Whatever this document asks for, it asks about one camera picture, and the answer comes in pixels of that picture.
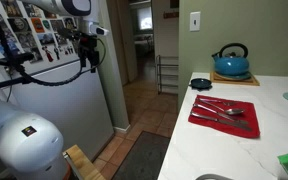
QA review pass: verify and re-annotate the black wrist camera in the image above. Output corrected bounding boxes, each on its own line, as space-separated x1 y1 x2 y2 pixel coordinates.
56 27 82 42

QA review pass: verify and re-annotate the orange fridge magnet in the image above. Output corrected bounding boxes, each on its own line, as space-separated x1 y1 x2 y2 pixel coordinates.
30 17 46 34

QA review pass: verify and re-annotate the white refrigerator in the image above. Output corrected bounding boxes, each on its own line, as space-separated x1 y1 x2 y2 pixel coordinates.
0 0 116 168

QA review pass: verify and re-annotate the round dark fridge photo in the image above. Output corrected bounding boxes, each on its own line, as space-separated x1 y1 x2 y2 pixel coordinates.
7 17 32 34

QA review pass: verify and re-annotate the slim silver table knife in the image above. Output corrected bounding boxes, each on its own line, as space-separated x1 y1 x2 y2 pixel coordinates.
192 103 249 125

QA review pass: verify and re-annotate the wooden trivet board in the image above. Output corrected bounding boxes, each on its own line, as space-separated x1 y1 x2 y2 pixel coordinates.
209 71 261 87

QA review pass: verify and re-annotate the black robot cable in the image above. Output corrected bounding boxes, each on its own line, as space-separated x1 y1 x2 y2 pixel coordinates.
16 37 107 88

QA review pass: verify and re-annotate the wooden butcher block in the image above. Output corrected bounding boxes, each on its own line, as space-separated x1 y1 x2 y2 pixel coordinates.
62 144 106 180

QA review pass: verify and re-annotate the black camera stand boom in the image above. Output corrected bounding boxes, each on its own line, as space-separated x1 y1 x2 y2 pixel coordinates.
0 0 32 94

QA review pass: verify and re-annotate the dark floor mat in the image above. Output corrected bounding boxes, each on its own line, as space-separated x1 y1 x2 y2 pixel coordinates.
111 130 171 180

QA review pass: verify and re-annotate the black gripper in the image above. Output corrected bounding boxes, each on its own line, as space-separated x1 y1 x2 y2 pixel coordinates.
77 31 100 74

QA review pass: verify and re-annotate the silver metal spoon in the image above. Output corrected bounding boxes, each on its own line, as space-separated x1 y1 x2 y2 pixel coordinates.
196 99 246 116

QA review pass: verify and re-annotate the dark green bowl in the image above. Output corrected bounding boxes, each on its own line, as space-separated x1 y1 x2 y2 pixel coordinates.
189 77 214 90

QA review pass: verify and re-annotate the red cloth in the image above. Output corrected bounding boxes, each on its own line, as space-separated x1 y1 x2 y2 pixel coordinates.
187 94 261 139

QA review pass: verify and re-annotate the white light switch plate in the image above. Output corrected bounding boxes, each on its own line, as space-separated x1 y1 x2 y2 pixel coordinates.
189 11 202 33

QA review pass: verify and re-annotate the wooden coat hook rail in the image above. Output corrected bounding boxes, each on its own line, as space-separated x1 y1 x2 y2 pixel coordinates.
162 10 180 20

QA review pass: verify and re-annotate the blue kettle with black handle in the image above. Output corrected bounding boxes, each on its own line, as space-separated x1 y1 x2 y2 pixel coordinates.
211 42 252 81

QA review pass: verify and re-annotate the black metal shoe rack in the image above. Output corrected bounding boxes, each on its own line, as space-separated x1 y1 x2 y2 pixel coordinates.
155 54 180 95

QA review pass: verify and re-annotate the broad silver table knife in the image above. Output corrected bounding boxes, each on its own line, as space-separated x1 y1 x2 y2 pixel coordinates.
190 111 254 132

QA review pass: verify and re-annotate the black camera on stand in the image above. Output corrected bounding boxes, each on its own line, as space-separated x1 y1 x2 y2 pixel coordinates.
0 51 35 68

